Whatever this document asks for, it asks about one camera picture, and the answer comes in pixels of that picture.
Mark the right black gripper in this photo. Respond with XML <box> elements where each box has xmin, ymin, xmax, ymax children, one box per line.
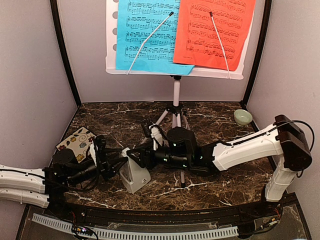
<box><xmin>128</xmin><ymin>141</ymin><xmax>191</xmax><ymax>171</ymax></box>

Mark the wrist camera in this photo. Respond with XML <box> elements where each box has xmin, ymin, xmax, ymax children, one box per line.
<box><xmin>141</xmin><ymin>120</ymin><xmax>164</xmax><ymax>151</ymax></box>
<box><xmin>88</xmin><ymin>135</ymin><xmax>106</xmax><ymax>167</ymax></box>

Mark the white metronome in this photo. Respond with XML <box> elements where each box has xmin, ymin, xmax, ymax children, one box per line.
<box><xmin>119</xmin><ymin>151</ymin><xmax>151</xmax><ymax>194</ymax></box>

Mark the floral square plate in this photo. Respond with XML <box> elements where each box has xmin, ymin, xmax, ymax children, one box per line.
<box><xmin>56</xmin><ymin>126</ymin><xmax>97</xmax><ymax>163</ymax></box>

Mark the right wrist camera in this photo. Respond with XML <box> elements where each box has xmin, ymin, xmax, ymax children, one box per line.
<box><xmin>141</xmin><ymin>120</ymin><xmax>164</xmax><ymax>151</ymax></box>

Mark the grey cable duct strip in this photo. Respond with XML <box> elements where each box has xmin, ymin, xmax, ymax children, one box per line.
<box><xmin>31</xmin><ymin>212</ymin><xmax>239</xmax><ymax>240</ymax></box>

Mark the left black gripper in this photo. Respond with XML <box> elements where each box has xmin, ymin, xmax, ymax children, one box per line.
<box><xmin>67</xmin><ymin>149</ymin><xmax>129</xmax><ymax>187</ymax></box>

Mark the right black frame post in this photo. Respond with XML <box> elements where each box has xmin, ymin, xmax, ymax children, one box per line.
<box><xmin>240</xmin><ymin>0</ymin><xmax>273</xmax><ymax>109</ymax></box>

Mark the left black frame post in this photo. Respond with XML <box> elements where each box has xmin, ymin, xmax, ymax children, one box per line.
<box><xmin>49</xmin><ymin>0</ymin><xmax>82</xmax><ymax>108</ymax></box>

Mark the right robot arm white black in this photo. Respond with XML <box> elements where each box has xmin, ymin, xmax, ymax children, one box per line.
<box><xmin>126</xmin><ymin>114</ymin><xmax>315</xmax><ymax>217</ymax></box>

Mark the black front rail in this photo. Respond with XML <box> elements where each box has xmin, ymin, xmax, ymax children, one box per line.
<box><xmin>42</xmin><ymin>186</ymin><xmax>283</xmax><ymax>227</ymax></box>

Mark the pale green bowl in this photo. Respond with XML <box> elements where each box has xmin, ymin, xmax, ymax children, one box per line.
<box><xmin>233</xmin><ymin>109</ymin><xmax>253</xmax><ymax>126</ymax></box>

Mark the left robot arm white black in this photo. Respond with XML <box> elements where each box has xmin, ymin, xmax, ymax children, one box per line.
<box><xmin>0</xmin><ymin>148</ymin><xmax>129</xmax><ymax>218</ymax></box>

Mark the black frame post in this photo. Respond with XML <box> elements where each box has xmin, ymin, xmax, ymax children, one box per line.
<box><xmin>240</xmin><ymin>0</ymin><xmax>273</xmax><ymax>109</ymax></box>
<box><xmin>49</xmin><ymin>0</ymin><xmax>82</xmax><ymax>108</ymax></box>

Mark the white music stand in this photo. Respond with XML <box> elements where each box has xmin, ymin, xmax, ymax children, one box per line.
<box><xmin>104</xmin><ymin>0</ymin><xmax>257</xmax><ymax>188</ymax></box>

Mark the red sheet music page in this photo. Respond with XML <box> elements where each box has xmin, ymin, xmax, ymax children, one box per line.
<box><xmin>173</xmin><ymin>0</ymin><xmax>256</xmax><ymax>72</ymax></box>

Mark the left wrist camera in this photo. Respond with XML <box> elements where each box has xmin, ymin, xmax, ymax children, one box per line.
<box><xmin>88</xmin><ymin>135</ymin><xmax>106</xmax><ymax>167</ymax></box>

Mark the blue sheet music page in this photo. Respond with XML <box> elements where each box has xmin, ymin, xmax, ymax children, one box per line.
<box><xmin>115</xmin><ymin>0</ymin><xmax>194</xmax><ymax>75</ymax></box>

